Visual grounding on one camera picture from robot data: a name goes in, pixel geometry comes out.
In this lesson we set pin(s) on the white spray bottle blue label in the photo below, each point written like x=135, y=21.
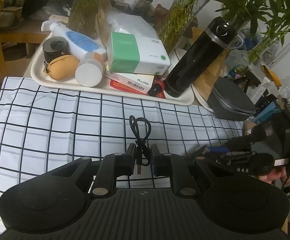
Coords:
x=78, y=43

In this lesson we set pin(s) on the middle glass vase bamboo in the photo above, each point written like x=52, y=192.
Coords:
x=178, y=18

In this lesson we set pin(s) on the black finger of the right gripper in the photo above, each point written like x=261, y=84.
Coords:
x=243, y=143

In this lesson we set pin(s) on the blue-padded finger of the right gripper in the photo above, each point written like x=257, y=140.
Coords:
x=206, y=153

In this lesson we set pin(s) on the tan egg-shaped pouch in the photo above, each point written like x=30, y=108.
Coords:
x=62, y=67

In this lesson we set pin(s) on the person's right hand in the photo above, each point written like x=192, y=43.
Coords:
x=278, y=173

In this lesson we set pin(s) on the glass vase bamboo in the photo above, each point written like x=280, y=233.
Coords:
x=178, y=18
x=82, y=17
x=273, y=14

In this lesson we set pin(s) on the dark grey zipper case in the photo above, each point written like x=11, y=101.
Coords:
x=228, y=101

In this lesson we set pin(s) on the left glass vase bamboo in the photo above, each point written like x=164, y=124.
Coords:
x=82, y=17

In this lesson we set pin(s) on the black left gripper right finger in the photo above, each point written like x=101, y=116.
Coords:
x=174, y=167

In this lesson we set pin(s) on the black thermos bottle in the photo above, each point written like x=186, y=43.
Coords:
x=209, y=45

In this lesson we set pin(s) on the black round container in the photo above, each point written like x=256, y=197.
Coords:
x=55, y=47

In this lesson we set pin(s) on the white pink barcode box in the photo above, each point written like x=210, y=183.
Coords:
x=139, y=82

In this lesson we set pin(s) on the green white tissue box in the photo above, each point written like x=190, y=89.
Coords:
x=134, y=47

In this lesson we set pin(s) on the checkered white tablecloth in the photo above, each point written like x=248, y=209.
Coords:
x=44, y=128

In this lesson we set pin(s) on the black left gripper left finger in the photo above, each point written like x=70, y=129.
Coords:
x=110, y=168

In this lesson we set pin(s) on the red flat packet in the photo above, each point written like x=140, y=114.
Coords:
x=157, y=89

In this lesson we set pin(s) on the right glass vase bamboo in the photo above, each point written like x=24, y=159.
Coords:
x=273, y=14

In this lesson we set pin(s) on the cream plastic tray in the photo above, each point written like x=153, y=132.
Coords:
x=38, y=65

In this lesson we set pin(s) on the white cap orange bottle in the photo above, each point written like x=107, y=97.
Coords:
x=90, y=70

